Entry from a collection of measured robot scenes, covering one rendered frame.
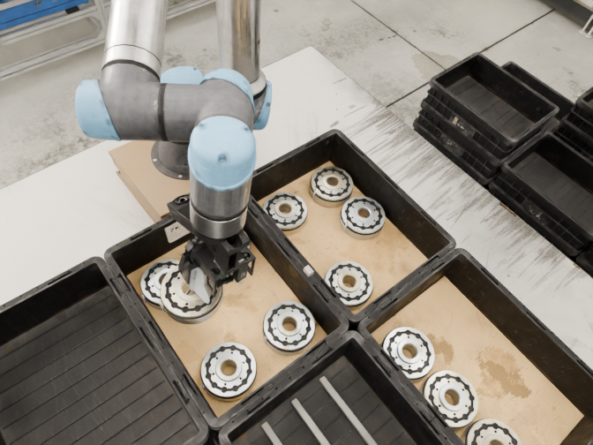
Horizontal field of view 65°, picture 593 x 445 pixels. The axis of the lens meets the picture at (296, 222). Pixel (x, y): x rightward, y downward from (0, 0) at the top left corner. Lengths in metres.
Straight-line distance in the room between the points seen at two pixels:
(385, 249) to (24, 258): 0.86
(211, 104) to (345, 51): 2.37
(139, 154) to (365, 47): 1.99
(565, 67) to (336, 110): 2.11
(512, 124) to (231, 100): 1.56
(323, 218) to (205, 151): 0.62
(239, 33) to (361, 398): 0.73
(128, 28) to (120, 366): 0.60
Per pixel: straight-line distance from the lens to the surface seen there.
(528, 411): 1.06
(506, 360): 1.08
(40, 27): 2.67
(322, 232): 1.08
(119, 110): 0.63
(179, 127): 0.62
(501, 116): 2.05
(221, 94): 0.62
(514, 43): 3.42
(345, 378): 0.96
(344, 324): 0.88
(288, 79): 1.62
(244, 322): 0.97
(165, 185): 1.20
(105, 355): 0.99
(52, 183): 1.41
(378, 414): 0.95
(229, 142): 0.53
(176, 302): 0.81
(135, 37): 0.68
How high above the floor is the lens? 1.74
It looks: 57 degrees down
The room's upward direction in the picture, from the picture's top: 9 degrees clockwise
